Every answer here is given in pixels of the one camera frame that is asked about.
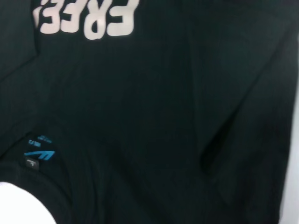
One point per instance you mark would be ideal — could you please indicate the black shirt with FREE print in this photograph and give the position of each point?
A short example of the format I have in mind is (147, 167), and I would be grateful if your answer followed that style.
(149, 93)

